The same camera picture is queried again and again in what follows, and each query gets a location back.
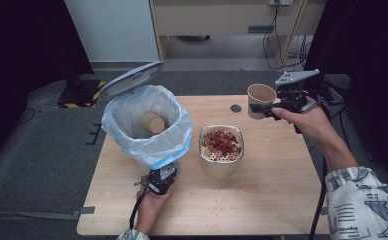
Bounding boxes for pile of red date slices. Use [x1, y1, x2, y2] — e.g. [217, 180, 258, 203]
[201, 129, 243, 162]

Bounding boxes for grey white pedal trash bin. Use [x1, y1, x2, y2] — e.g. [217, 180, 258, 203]
[99, 60, 194, 176]

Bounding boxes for white patterned sleeve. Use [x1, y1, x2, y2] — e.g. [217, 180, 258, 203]
[116, 228, 151, 240]
[325, 165, 388, 240]

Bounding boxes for person's left hand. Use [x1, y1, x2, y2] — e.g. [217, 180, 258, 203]
[135, 186, 175, 234]

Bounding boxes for white cabinet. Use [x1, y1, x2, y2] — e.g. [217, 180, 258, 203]
[64, 0, 161, 63]

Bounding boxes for person's right hand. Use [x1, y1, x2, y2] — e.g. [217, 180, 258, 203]
[270, 99, 337, 150]

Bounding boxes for left hand-held gripper black cable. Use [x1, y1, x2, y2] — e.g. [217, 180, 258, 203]
[129, 189, 150, 231]

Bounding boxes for beige container with strainer insert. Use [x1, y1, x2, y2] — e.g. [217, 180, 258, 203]
[198, 124, 245, 181]

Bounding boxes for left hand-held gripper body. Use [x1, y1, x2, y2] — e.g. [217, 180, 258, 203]
[133, 163, 179, 196]

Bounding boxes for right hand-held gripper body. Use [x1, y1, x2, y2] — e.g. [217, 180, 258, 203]
[275, 68, 321, 113]

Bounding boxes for light wooden desk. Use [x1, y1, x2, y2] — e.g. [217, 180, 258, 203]
[148, 0, 328, 68]

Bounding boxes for thin black floor cable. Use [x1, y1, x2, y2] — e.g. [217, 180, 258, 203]
[15, 107, 42, 127]

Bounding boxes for brown paper cup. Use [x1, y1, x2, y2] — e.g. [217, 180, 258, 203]
[139, 111, 166, 135]
[247, 83, 278, 120]

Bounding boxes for black hanging cables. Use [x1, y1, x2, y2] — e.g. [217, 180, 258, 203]
[262, 0, 311, 71]

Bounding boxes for dark curtain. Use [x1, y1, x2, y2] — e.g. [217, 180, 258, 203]
[0, 0, 95, 171]
[303, 0, 388, 189]

